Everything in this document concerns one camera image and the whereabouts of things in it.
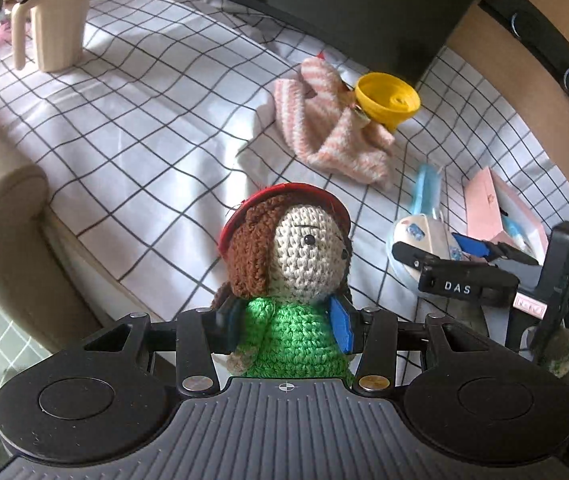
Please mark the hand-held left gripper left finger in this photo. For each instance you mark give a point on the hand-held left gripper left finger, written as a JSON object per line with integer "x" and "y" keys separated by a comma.
{"x": 230, "y": 325}

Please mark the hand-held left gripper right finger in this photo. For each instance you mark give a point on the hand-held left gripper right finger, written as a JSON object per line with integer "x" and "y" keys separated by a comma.
{"x": 342, "y": 325}

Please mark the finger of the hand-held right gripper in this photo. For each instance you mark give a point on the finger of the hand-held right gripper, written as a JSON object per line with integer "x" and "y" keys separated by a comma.
{"x": 474, "y": 246}
{"x": 457, "y": 285}

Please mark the pink cardboard box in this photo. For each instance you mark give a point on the pink cardboard box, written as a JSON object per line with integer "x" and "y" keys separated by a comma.
{"x": 489, "y": 205}

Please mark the white and blue toy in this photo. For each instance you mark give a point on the white and blue toy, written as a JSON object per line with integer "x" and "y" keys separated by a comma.
{"x": 419, "y": 232}

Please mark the crochet doll with green dress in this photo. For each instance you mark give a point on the crochet doll with green dress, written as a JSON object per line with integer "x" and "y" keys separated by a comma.
{"x": 294, "y": 270}

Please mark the pink striped knitted cloth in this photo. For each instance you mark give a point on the pink striped knitted cloth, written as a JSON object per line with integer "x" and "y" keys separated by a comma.
{"x": 324, "y": 125}

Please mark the light blue soft pouch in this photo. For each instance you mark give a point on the light blue soft pouch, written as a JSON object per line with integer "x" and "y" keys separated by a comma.
{"x": 428, "y": 190}

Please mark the blue white packet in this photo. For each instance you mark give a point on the blue white packet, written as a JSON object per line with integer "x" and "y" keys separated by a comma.
{"x": 517, "y": 230}

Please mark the yellow funnel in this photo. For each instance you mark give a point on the yellow funnel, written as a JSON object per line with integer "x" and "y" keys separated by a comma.
{"x": 387, "y": 97}

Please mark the black strip with rings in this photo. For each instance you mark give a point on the black strip with rings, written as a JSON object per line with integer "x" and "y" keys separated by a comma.
{"x": 549, "y": 50}

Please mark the white checked tablecloth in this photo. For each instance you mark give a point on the white checked tablecloth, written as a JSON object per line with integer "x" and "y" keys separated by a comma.
{"x": 164, "y": 110}

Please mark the beige sofa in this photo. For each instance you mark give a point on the beige sofa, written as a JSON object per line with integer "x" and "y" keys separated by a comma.
{"x": 9, "y": 220}

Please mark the large black monitor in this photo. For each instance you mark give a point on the large black monitor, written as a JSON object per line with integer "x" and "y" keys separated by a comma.
{"x": 344, "y": 5}

